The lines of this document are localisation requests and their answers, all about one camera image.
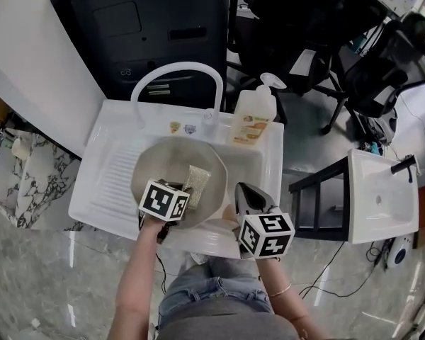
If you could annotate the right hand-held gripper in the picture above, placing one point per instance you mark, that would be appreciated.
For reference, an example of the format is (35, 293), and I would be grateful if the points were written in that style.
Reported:
(265, 234)

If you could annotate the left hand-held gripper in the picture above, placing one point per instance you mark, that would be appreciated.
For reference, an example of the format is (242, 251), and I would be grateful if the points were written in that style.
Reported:
(161, 201)

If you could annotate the gold glitter scrubber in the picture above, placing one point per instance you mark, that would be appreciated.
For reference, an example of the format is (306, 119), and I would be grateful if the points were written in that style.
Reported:
(198, 181)

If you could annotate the grey pan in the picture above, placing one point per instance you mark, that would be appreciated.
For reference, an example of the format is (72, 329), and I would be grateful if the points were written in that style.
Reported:
(166, 161)

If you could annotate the person's left forearm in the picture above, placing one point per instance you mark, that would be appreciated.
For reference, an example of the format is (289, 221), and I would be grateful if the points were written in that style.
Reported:
(138, 278)

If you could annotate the person's right forearm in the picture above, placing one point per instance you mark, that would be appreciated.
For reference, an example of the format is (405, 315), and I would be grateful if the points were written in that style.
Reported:
(287, 306)

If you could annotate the grey shield sticker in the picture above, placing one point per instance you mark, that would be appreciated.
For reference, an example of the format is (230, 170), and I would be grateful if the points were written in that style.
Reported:
(190, 129)

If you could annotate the yellow shield sticker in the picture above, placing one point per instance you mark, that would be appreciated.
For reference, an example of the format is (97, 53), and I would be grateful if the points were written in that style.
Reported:
(175, 127)

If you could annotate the orange dish soap pump bottle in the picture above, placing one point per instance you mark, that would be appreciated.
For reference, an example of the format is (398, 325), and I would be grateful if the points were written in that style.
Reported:
(249, 122)

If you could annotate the white plastic sink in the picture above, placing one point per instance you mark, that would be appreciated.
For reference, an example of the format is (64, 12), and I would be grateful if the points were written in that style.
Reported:
(106, 175)

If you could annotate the person's blue jeans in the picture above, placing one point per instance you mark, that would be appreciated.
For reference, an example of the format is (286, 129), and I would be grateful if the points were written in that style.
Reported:
(212, 289)

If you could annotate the white curved faucet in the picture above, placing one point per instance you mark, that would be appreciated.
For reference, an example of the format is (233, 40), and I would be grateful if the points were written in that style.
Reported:
(184, 66)

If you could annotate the person's grey shirt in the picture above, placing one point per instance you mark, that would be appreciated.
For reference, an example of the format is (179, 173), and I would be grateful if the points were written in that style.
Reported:
(226, 322)

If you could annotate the white ceramic wash basin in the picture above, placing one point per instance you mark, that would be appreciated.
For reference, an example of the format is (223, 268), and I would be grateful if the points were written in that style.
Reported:
(379, 204)

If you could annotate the white round floor device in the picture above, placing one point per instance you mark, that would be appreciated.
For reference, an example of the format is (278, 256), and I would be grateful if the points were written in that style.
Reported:
(400, 251)

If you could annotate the black basin faucet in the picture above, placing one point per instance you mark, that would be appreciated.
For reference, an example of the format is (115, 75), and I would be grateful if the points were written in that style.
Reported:
(405, 163)

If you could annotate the black veined marble block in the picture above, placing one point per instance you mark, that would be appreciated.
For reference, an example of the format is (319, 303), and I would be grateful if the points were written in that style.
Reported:
(28, 175)

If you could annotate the large black cabinet machine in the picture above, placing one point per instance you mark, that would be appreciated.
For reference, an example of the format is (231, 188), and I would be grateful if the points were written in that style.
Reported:
(145, 30)

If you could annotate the black office chair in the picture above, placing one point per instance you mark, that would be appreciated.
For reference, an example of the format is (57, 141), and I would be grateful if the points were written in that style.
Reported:
(290, 23)
(386, 73)

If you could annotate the black metal frame stand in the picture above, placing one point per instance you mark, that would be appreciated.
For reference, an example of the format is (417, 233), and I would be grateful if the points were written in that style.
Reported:
(318, 204)

